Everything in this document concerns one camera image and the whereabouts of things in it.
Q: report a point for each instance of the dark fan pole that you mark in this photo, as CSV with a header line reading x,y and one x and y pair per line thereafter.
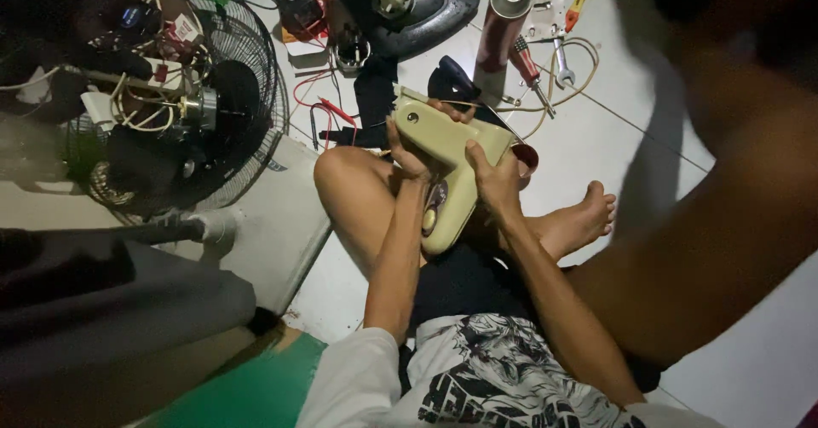
x,y
128,231

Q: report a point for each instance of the clear plastic bag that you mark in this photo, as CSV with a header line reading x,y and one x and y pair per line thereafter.
x,y
546,13

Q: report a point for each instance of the black shorts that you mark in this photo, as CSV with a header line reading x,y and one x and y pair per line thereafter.
x,y
463,281

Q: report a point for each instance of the person's left leg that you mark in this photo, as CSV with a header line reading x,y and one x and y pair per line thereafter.
x,y
358,191

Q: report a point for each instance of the red and black multimeter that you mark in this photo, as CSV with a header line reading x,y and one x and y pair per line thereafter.
x,y
307,0

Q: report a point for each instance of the dark red round cup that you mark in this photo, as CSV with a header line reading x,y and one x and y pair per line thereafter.
x,y
528,158

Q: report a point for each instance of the white printed shirt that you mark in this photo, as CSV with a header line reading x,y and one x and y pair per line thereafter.
x,y
498,383

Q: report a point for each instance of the silver fan motor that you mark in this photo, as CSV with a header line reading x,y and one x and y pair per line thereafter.
x,y
199,108

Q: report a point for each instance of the person's right hand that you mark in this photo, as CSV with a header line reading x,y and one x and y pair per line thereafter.
x,y
495,182

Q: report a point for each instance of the dark blue plastic part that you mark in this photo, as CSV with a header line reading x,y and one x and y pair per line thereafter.
x,y
450,78

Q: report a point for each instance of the person's leg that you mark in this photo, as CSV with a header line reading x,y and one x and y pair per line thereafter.
x,y
358,191
722,191

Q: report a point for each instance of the red multimeter probe lead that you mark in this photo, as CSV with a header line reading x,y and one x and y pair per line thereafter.
x,y
337,112

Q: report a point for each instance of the grey cushion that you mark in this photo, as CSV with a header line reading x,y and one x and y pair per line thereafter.
x,y
115,306

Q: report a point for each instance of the person's left hand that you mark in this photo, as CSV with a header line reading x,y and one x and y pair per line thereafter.
x,y
410,156

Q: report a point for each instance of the green mat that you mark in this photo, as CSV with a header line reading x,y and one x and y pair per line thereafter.
x,y
255,386

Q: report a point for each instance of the white flat fan base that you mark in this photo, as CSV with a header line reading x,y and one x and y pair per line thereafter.
x,y
281,223

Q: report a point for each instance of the maroon spray can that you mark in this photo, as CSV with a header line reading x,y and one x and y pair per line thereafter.
x,y
498,38

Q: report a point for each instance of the cream plastic fan housing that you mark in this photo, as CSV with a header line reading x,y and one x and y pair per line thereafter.
x,y
450,159

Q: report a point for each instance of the black cloth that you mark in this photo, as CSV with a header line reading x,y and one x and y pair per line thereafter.
x,y
376,96

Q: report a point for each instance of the person's right leg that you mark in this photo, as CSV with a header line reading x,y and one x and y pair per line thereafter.
x,y
722,191

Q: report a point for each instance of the silver wrench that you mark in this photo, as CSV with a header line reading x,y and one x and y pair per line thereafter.
x,y
562,64

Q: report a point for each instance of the black round fan base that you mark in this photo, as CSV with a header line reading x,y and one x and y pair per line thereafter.
x,y
441,16

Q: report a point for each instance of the red and white small box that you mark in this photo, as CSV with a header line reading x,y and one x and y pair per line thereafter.
x,y
181,30

